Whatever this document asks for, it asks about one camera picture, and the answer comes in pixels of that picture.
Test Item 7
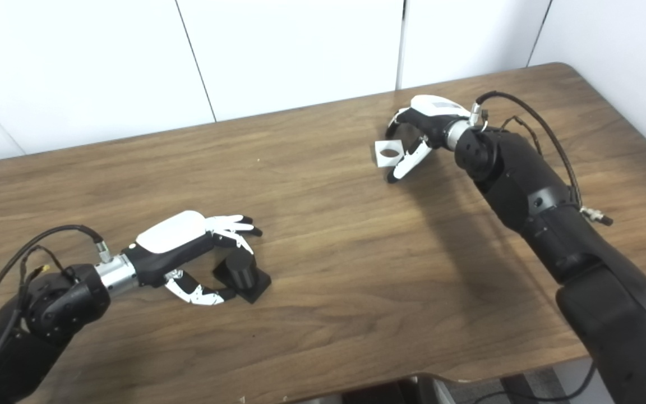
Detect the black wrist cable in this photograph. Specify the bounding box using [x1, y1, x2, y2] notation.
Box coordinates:
[472, 91, 614, 226]
[0, 224, 113, 393]

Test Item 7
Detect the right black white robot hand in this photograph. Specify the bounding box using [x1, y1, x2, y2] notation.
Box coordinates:
[385, 95, 472, 184]

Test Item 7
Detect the white square piece with hole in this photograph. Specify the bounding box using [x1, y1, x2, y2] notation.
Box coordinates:
[375, 139, 405, 168]

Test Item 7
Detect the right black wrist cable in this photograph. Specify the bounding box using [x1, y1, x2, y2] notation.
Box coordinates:
[472, 91, 614, 226]

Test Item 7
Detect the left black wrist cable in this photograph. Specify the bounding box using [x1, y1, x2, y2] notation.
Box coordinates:
[0, 224, 113, 393]

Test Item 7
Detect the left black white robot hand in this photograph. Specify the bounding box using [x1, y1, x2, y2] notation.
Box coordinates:
[123, 210, 264, 306]

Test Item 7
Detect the black peg with square base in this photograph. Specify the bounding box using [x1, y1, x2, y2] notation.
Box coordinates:
[213, 247, 272, 304]

